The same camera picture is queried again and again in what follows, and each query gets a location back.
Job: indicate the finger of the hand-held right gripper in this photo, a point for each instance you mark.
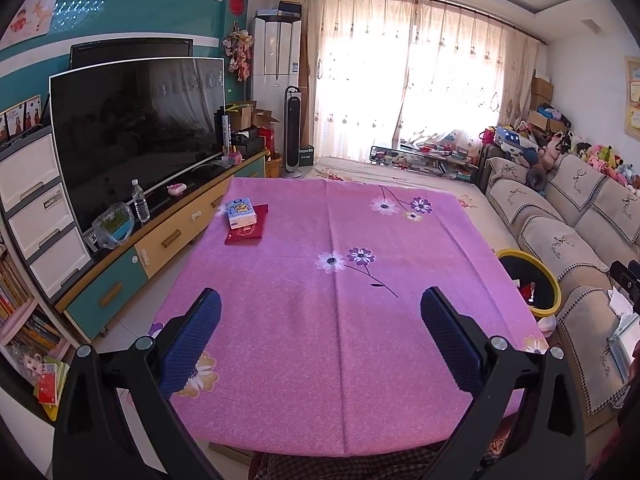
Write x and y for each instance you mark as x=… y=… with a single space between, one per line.
x=622 y=271

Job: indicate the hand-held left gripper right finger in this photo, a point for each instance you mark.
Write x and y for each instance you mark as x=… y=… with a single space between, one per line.
x=450 y=340

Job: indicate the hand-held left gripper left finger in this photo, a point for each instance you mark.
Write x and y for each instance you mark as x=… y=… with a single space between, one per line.
x=192 y=330

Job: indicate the yellow rimmed black bin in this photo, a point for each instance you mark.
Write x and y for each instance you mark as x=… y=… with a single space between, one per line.
x=525 y=272

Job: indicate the white papers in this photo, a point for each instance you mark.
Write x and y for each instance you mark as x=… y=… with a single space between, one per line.
x=625 y=330

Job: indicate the beige sofa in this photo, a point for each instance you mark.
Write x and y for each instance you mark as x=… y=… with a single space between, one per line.
x=550 y=240

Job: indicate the teal yellow television cabinet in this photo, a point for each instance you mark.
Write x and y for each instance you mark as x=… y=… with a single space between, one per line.
x=165 y=240

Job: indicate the red pouch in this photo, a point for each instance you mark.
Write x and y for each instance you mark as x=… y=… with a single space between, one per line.
x=247 y=237

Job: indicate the pile of plush toys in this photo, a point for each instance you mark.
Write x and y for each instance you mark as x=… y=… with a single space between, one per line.
x=600 y=157

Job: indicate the pink floral tablecloth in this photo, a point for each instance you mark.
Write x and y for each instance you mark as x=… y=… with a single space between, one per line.
x=325 y=335

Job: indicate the plastic bag with green tray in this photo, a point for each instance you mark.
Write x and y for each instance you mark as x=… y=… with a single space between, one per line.
x=112 y=225

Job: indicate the clear water bottle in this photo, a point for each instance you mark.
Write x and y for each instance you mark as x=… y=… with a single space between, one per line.
x=141 y=205

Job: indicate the small pink toy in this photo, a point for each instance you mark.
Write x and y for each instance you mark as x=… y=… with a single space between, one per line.
x=177 y=189

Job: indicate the bookshelf with books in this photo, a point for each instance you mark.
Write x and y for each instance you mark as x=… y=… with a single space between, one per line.
x=30 y=330

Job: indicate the blue star cushion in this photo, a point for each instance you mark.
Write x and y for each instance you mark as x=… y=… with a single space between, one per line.
x=515 y=142

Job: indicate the wicker basket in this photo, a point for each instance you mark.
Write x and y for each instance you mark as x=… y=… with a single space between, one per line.
x=273 y=167

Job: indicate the cluttered glass coffee table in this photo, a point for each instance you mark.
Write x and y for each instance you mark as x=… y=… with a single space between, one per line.
x=425 y=157

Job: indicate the white plastic drawer unit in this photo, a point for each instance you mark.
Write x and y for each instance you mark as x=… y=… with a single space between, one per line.
x=35 y=210

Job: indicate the black white tube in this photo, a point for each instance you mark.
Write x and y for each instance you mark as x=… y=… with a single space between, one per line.
x=225 y=132

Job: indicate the stacked cardboard boxes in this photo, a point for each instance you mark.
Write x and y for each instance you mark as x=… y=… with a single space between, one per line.
x=540 y=87

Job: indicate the large curved television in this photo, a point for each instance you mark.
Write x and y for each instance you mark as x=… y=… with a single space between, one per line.
x=135 y=135

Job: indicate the green box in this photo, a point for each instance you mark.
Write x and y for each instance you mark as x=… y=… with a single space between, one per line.
x=306 y=156

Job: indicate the open cardboard boxes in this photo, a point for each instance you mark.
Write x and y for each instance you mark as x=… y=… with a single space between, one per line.
x=240 y=117

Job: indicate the black tower fan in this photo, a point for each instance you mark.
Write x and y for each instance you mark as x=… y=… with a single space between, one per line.
x=292 y=130

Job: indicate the sheer beige curtain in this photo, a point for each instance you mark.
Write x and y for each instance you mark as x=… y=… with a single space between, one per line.
x=375 y=85

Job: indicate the row of framed photos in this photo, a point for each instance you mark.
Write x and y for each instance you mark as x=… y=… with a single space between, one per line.
x=22 y=120

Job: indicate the white standing air conditioner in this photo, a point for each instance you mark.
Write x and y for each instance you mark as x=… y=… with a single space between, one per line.
x=275 y=60

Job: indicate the hanging flower decoration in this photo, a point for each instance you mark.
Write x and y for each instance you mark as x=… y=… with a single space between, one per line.
x=240 y=50

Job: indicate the dark flat box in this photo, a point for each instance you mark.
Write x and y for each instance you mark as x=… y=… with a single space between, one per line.
x=290 y=8

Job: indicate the yellow wall poster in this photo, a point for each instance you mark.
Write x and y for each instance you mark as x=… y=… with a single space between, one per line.
x=634 y=100

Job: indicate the red round wall decoration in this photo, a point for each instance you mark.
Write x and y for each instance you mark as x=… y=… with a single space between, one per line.
x=237 y=4

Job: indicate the cartoon wall poster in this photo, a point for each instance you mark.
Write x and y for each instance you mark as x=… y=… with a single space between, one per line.
x=30 y=17

